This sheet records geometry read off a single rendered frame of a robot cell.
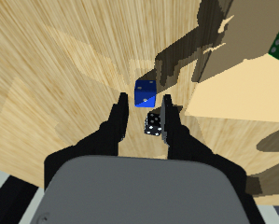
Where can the brown mat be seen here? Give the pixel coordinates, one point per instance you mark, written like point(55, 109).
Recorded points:
point(240, 80)

